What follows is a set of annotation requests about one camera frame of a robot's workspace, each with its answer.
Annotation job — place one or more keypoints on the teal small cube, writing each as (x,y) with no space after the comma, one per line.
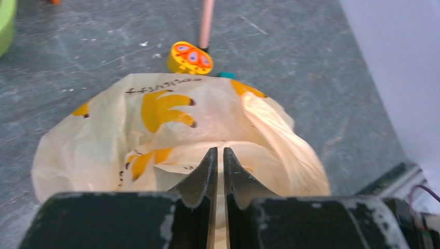
(226,75)

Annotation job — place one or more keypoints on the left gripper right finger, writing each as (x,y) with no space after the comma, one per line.
(259,218)

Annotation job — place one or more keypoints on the green plastic basin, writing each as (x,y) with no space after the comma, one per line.
(8,15)

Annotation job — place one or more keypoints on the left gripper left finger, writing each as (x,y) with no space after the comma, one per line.
(182,217)

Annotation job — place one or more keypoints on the orange toy by basin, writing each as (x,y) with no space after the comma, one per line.
(55,2)

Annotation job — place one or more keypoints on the yellow red toy fruit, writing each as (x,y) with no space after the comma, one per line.
(186,58)

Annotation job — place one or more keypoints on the translucent orange plastic bag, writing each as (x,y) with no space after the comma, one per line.
(147,131)

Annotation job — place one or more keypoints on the pink music stand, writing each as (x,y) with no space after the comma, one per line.
(205,24)

